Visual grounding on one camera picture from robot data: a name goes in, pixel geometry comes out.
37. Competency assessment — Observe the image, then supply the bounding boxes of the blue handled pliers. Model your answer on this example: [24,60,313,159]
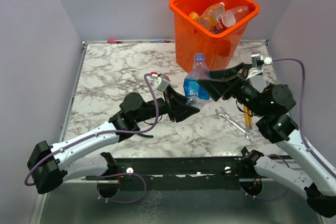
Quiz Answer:
[138,134,154,138]

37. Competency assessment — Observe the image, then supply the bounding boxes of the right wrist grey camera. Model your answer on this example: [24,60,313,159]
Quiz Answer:
[246,51,272,80]

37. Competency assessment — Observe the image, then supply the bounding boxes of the orange plastic bin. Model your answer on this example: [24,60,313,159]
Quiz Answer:
[169,0,260,72]

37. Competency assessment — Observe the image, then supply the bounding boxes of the crushed orange label bottle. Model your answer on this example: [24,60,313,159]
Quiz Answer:
[196,2,225,31]

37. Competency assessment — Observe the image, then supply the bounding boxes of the grey small case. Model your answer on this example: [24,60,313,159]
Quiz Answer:
[249,75,267,92]

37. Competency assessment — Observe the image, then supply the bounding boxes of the silver wrench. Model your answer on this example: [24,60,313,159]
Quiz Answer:
[215,107,255,141]

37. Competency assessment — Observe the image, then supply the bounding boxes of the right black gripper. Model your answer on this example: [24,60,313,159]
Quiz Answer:
[197,61,267,117]

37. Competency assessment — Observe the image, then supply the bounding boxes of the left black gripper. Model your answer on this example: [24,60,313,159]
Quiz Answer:
[135,84,200,123]

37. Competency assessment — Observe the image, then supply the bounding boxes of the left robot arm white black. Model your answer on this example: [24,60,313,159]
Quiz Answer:
[24,86,200,195]

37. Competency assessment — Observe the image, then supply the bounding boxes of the light blue label bottle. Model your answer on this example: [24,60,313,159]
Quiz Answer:
[183,52,210,110]

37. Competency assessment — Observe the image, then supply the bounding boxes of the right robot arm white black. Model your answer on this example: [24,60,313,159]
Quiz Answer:
[197,63,335,218]

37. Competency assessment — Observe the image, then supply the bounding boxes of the orange juice small bottle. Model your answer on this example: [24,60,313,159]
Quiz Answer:
[188,12,200,21]

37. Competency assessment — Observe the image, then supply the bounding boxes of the blue red pen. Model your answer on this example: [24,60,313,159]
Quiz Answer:
[150,40,171,44]

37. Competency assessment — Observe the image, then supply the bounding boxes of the red white label bottle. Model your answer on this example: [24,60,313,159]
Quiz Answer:
[211,4,256,34]

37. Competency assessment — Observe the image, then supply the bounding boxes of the red marker pen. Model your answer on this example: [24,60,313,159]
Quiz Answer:
[107,39,123,44]

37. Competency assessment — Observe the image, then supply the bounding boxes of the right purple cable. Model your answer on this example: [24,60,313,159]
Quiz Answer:
[240,58,336,201]

